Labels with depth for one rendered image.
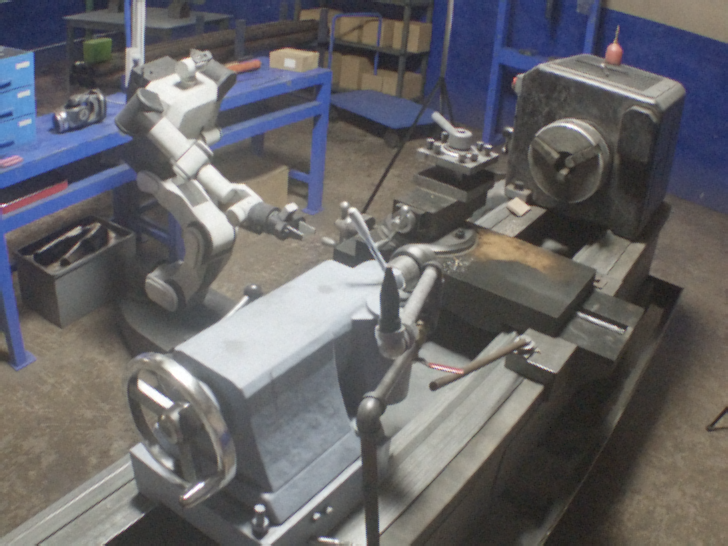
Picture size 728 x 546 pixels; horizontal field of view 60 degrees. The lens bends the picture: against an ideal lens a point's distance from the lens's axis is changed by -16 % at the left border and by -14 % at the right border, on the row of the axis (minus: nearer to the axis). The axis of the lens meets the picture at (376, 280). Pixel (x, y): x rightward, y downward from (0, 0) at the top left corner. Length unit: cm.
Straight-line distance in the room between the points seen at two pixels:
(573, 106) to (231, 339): 160
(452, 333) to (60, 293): 186
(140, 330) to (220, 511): 186
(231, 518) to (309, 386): 24
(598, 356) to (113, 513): 111
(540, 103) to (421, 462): 141
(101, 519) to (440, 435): 68
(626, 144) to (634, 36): 343
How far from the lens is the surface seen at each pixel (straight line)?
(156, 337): 285
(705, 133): 566
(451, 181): 195
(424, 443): 140
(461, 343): 191
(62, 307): 324
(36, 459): 263
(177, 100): 249
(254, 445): 102
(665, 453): 292
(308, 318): 111
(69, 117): 303
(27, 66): 290
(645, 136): 227
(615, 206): 241
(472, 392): 155
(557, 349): 167
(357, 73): 636
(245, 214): 230
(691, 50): 559
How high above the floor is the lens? 176
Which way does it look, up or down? 29 degrees down
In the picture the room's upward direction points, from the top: 6 degrees clockwise
